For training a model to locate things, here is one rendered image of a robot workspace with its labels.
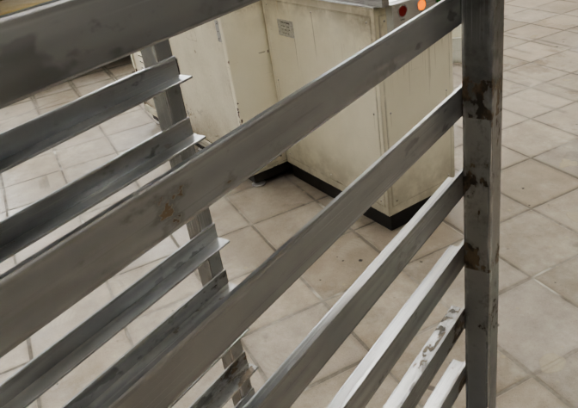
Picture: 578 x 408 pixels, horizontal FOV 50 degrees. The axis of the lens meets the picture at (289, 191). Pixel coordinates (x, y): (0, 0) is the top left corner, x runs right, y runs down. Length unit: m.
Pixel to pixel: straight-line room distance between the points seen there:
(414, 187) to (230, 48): 0.90
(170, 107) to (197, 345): 0.57
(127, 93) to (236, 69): 1.73
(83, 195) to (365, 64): 0.46
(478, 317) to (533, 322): 1.22
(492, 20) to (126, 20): 0.38
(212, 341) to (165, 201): 0.09
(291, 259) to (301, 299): 1.67
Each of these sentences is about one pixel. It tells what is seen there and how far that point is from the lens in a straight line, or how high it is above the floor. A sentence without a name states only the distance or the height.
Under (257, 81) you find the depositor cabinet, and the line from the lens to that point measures 2.60.
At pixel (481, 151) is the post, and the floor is 1.00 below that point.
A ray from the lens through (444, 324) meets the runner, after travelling 0.77.
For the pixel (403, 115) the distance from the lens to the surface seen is 2.16.
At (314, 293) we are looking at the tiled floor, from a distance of 2.09.
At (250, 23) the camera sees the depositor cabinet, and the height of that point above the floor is 0.72.
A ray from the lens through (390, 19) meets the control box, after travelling 2.01.
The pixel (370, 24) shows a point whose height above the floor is 0.79.
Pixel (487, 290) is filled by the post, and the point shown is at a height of 0.83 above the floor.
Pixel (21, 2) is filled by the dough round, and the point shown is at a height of 1.24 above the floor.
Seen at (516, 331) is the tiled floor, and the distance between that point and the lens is 1.93.
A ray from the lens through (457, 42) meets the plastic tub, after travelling 4.05.
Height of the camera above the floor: 1.28
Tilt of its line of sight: 28 degrees down
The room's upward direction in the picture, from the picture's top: 9 degrees counter-clockwise
